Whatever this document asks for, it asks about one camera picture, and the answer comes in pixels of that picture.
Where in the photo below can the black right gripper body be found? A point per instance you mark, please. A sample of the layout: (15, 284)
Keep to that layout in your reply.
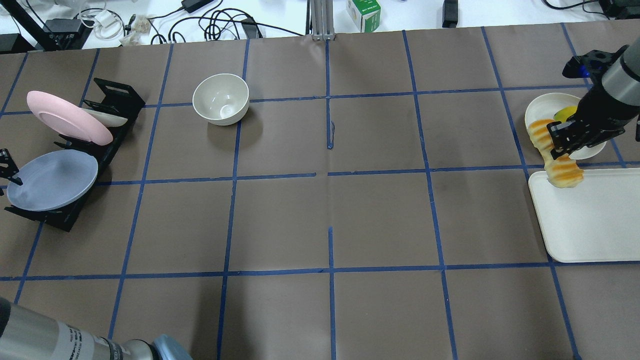
(601, 111)

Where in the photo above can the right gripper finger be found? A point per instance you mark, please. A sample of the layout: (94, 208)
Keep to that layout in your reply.
(595, 145)
(565, 138)

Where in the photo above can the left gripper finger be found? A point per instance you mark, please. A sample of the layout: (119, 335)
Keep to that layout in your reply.
(8, 169)

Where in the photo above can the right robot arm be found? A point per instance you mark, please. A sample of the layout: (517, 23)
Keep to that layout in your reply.
(612, 102)

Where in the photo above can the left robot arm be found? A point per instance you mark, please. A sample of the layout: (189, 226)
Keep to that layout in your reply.
(29, 335)

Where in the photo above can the cream round plate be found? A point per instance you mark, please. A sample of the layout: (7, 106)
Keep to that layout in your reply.
(546, 106)

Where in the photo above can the blue plate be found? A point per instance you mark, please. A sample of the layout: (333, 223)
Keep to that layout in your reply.
(53, 180)

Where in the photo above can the pink plate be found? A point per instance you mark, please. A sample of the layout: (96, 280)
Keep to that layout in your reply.
(67, 119)

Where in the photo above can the cream plate in rack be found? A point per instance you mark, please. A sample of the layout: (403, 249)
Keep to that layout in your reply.
(106, 119)

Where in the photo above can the yellow toy lemon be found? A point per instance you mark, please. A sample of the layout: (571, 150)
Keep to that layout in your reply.
(564, 114)

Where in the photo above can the white rectangular tray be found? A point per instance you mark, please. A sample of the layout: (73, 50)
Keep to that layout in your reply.
(596, 221)

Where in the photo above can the black dish rack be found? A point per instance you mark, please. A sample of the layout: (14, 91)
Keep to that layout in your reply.
(119, 100)

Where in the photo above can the black power adapter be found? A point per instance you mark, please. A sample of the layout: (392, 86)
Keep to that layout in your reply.
(450, 14)

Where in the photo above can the white bowl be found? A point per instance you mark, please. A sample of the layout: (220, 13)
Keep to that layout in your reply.
(222, 99)

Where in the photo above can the green white carton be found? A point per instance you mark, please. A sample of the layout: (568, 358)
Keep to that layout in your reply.
(366, 14)

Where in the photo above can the aluminium frame post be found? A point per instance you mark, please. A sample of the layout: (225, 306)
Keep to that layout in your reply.
(320, 20)

